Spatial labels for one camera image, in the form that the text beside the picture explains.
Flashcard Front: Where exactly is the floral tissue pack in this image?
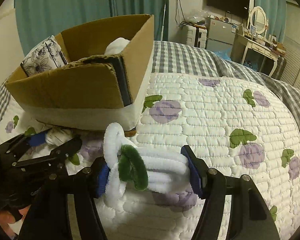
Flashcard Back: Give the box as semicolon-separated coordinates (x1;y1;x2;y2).
20;35;68;77

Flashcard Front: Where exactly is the large white plush sock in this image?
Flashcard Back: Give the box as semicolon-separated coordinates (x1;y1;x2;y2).
104;37;130;55

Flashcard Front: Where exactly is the person's hand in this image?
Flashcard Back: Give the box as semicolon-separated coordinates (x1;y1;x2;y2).
0;205;30;239

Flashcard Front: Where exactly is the brown cardboard box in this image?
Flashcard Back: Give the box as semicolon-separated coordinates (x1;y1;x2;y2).
5;14;154;131

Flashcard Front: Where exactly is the teal curtain left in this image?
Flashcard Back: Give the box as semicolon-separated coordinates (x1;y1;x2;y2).
14;0;168;54

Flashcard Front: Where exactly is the teal curtain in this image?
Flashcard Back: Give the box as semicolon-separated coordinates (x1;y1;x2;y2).
255;0;286;42
14;0;168;54

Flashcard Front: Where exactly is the white flat mop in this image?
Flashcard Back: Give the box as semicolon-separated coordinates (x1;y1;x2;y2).
160;0;167;41

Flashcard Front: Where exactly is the box of blue bottles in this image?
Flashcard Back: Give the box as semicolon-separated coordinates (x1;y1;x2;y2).
215;49;231;61

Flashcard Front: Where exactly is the white dressing table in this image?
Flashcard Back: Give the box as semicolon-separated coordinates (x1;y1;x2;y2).
230;31;281;77

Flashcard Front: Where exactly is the white suitcase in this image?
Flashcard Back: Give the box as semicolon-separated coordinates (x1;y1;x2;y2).
181;25;207;49

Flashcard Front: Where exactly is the white louvered wardrobe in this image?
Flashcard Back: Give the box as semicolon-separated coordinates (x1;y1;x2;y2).
281;2;300;89

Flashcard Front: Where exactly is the grey mini fridge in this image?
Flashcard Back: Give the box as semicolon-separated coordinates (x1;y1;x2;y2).
206;18;236;53

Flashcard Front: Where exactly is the oval white vanity mirror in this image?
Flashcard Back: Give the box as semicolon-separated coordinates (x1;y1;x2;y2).
248;6;268;35

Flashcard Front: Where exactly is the teal curtain right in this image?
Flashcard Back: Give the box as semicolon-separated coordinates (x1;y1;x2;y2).
255;0;286;42

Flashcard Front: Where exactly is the black wall television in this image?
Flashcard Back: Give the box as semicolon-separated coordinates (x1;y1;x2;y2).
206;0;250;20

